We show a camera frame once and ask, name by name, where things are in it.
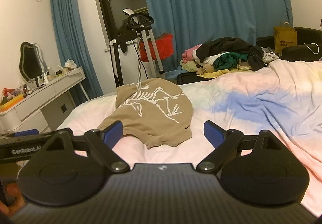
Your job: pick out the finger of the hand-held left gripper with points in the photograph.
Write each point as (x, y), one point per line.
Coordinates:
(26, 132)

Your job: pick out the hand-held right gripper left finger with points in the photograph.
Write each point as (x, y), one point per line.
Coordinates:
(114, 131)

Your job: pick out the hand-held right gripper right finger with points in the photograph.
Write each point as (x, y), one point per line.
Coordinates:
(213, 132)

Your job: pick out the tan hoodie with white print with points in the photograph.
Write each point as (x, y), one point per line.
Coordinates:
(151, 118)

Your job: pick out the pile of mixed clothes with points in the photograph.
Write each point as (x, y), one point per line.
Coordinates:
(226, 45)

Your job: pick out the person's left hand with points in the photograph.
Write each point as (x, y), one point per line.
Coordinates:
(15, 191)

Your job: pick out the orange tray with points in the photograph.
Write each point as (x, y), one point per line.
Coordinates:
(12, 102)

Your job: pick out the white vanity desk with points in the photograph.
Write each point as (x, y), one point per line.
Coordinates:
(32, 98)

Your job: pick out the pastel tie-dye blanket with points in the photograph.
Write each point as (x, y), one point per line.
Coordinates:
(251, 113)

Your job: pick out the yellow cloth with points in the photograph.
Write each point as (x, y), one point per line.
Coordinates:
(216, 74)

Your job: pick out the black suitcase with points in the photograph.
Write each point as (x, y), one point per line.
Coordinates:
(188, 78)

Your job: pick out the row of cosmetic bottles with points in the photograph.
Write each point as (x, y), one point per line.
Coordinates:
(46, 76)

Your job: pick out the wavy-edged mirror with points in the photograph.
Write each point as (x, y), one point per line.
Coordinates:
(31, 63)

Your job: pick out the green garment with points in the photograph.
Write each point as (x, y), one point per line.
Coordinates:
(226, 61)

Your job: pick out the white garment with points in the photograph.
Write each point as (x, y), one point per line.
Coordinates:
(211, 59)

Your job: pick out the tissue box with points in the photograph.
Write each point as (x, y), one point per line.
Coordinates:
(69, 64)

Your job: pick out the pink cloth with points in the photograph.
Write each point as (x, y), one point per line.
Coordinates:
(188, 54)

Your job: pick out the red cloth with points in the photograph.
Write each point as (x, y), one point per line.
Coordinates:
(163, 48)

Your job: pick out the narrow blue curtain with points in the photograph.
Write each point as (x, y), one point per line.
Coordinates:
(68, 37)

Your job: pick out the garment steamer stand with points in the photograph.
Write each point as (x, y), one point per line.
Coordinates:
(137, 21)

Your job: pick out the yellow paper bag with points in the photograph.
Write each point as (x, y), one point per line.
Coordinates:
(285, 37)

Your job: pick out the dark window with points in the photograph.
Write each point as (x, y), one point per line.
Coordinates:
(125, 0)

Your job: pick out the wide blue curtain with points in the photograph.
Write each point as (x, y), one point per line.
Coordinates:
(213, 0)

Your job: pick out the black upright frame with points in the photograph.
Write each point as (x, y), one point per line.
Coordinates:
(116, 68)

